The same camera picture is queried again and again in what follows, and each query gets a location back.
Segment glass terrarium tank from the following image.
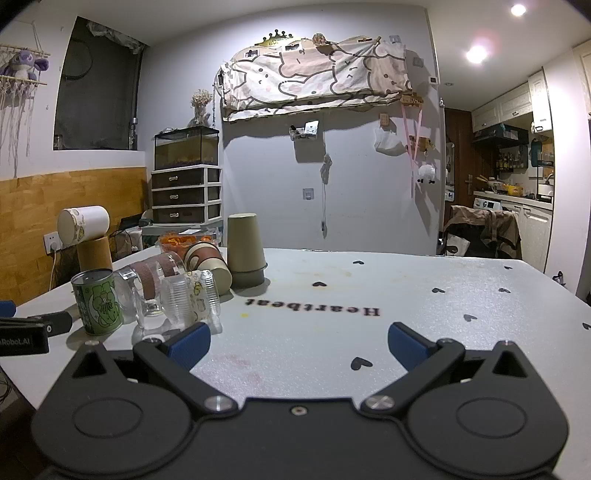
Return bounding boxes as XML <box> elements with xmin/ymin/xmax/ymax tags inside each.
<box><xmin>153</xmin><ymin>126</ymin><xmax>221</xmax><ymax>171</ymax></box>

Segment white printed paper cup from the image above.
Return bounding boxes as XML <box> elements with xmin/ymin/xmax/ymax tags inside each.
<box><xmin>57</xmin><ymin>206</ymin><xmax>111</xmax><ymax>247</ymax></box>

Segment green printed cup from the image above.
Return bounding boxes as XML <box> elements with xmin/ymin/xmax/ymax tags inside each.
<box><xmin>70</xmin><ymin>268</ymin><xmax>124</xmax><ymax>336</ymax></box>

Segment white kitchen cabinets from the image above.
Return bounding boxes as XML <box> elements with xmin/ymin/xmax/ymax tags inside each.
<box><xmin>471</xmin><ymin>67</ymin><xmax>555</xmax><ymax>134</ymax></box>

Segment dark window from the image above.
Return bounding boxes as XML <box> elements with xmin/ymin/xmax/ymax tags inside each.
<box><xmin>54</xmin><ymin>16</ymin><xmax>145</xmax><ymax>151</ymax></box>

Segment brown and white paper cup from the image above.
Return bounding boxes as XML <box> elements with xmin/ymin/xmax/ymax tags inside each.
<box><xmin>183</xmin><ymin>242</ymin><xmax>233</xmax><ymax>296</ymax></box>

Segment drawer cabinet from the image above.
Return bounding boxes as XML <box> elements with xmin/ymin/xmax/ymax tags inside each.
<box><xmin>151</xmin><ymin>165</ymin><xmax>223</xmax><ymax>226</ymax></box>

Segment tray of orange snacks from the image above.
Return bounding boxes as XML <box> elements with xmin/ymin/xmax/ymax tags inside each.
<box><xmin>157</xmin><ymin>232</ymin><xmax>219</xmax><ymax>256</ymax></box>

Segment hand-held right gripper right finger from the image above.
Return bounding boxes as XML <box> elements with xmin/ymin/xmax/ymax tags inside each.
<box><xmin>359</xmin><ymin>322</ymin><xmax>537</xmax><ymax>415</ymax></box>

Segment clear glass mug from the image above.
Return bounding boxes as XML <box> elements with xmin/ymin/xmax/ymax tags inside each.
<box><xmin>112</xmin><ymin>267</ymin><xmax>167</xmax><ymax>344</ymax></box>

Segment plain brown paper cup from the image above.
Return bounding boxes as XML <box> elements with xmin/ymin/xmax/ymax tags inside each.
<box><xmin>76</xmin><ymin>234</ymin><xmax>114</xmax><ymax>274</ymax></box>

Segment pink banded glass cup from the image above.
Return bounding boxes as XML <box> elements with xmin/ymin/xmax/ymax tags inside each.
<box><xmin>131</xmin><ymin>252</ymin><xmax>186</xmax><ymax>302</ymax></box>

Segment chair with draped jacket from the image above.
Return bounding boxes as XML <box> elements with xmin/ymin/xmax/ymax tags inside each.
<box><xmin>441</xmin><ymin>204</ymin><xmax>523</xmax><ymax>260</ymax></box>

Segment white heart printed tablecloth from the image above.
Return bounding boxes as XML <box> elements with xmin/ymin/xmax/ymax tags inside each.
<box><xmin>0</xmin><ymin>246</ymin><xmax>591</xmax><ymax>480</ymax></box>

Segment olive paper cup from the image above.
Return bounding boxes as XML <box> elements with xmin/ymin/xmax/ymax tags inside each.
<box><xmin>226</xmin><ymin>213</ymin><xmax>269</xmax><ymax>290</ymax></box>

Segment purple plush toy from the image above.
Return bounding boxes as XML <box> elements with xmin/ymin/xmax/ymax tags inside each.
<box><xmin>0</xmin><ymin>50</ymin><xmax>51</xmax><ymax>80</ymax></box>

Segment black range hood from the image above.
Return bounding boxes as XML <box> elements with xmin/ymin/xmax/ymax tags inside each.
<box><xmin>472</xmin><ymin>122</ymin><xmax>530</xmax><ymax>148</ymax></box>

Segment gold crown decoration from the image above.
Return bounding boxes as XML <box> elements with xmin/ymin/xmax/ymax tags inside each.
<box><xmin>257</xmin><ymin>28</ymin><xmax>297</xmax><ymax>47</ymax></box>

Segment clear printed plastic cup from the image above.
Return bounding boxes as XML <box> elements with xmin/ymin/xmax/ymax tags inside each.
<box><xmin>161</xmin><ymin>270</ymin><xmax>223</xmax><ymax>334</ymax></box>

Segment wooden door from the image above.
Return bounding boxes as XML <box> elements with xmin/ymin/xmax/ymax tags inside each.
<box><xmin>444</xmin><ymin>107</ymin><xmax>475</xmax><ymax>206</ymax></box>

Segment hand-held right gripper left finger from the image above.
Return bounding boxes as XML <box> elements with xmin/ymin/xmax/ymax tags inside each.
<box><xmin>65</xmin><ymin>322</ymin><xmax>242</xmax><ymax>415</ymax></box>

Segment cartoon printed cloth cover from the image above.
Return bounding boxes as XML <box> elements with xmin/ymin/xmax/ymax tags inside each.
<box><xmin>218</xmin><ymin>36</ymin><xmax>414</xmax><ymax>123</ymax></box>

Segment macrame wall hanging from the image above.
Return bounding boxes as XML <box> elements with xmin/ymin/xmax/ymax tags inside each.
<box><xmin>0</xmin><ymin>22</ymin><xmax>51</xmax><ymax>180</ymax></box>

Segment dried flower vase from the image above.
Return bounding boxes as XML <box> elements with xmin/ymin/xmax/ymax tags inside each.
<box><xmin>191</xmin><ymin>88</ymin><xmax>214</xmax><ymax>128</ymax></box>

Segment white hanging bag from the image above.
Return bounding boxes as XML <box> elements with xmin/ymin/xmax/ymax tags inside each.
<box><xmin>373</xmin><ymin>126</ymin><xmax>408</xmax><ymax>156</ymax></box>

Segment hanging white cable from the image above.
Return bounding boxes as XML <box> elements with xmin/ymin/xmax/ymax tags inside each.
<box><xmin>320</xmin><ymin>153</ymin><xmax>334</xmax><ymax>234</ymax></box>

